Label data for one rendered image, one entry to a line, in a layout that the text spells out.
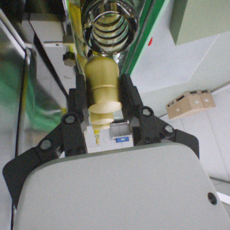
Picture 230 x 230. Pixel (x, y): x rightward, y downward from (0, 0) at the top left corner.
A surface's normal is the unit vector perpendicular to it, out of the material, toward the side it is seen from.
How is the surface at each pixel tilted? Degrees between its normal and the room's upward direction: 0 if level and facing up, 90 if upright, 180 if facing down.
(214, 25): 1
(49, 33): 0
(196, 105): 90
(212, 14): 1
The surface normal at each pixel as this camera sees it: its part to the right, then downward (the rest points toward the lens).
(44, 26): 0.14, 0.95
